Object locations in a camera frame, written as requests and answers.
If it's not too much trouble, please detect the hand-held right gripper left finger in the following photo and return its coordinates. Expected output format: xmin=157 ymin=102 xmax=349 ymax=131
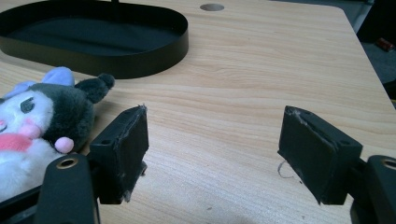
xmin=89 ymin=105 xmax=149 ymax=205

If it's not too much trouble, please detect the red object on floor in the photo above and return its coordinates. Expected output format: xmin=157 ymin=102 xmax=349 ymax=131
xmin=375 ymin=37 xmax=396 ymax=52

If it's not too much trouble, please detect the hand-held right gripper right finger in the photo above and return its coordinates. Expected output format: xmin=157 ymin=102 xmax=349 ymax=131
xmin=277 ymin=105 xmax=364 ymax=205

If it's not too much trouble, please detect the black and white plush toy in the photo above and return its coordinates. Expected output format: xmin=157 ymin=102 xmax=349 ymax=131
xmin=0 ymin=65 xmax=116 ymax=203

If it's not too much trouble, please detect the black oval tray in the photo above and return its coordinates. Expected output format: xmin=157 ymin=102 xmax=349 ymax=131
xmin=0 ymin=0 xmax=190 ymax=80

